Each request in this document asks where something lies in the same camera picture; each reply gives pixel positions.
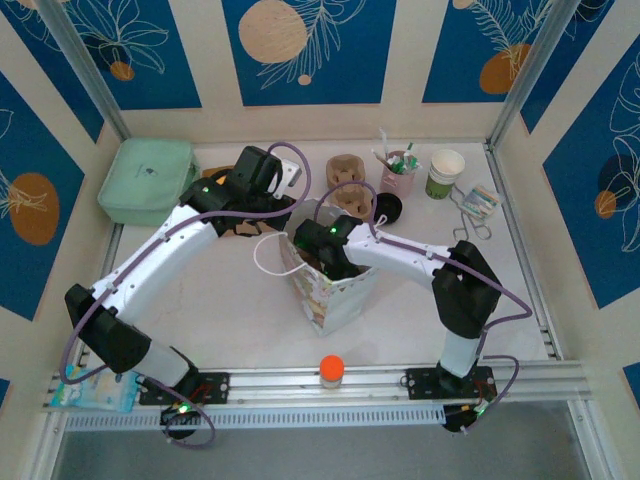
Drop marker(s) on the white paper carry bag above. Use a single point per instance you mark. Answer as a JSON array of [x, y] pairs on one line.
[[340, 305]]

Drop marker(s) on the green white stick sachet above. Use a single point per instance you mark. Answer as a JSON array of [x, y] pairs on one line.
[[398, 164], [410, 148]]

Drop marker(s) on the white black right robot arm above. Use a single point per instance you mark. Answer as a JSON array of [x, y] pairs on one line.
[[400, 252]]

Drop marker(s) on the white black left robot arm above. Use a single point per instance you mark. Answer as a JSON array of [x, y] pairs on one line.
[[150, 260]]

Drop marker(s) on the brown cardboard napkin box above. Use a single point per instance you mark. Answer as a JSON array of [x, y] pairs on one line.
[[247, 229]]

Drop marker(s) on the brown pulp cup carrier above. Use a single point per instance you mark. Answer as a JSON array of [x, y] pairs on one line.
[[352, 202], [346, 172]]

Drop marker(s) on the black plastic cup lid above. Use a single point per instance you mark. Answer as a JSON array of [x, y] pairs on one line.
[[389, 206]]

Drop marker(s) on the pink holder cup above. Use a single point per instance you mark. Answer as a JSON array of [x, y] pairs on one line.
[[400, 184]]

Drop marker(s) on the mint green zip case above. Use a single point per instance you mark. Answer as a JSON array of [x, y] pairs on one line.
[[145, 180]]

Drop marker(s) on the wooden stirrer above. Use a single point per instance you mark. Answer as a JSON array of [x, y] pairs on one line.
[[379, 156]]

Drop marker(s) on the orange capped small jar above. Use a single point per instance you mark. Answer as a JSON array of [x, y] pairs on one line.
[[332, 367]]

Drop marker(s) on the white wrapped straw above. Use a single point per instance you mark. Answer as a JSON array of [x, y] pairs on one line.
[[384, 140]]

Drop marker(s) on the green cup with lid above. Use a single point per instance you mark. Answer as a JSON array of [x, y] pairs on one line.
[[447, 162]]

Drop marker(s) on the black base controller board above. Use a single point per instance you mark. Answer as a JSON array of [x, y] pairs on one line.
[[455, 422], [172, 417]]

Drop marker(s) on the blue white snack packet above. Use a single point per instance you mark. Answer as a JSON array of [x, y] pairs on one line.
[[95, 395]]

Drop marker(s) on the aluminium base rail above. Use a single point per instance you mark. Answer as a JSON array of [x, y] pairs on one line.
[[280, 382]]

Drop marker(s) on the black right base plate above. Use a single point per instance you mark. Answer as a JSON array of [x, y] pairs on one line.
[[422, 382]]

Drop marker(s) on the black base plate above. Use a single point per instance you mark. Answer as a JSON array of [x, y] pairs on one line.
[[215, 387], [422, 382]]

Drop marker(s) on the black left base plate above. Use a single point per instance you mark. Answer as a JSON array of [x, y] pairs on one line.
[[215, 387]]

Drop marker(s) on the aluminium frame post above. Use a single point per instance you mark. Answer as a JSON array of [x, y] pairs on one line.
[[530, 70], [85, 65]]

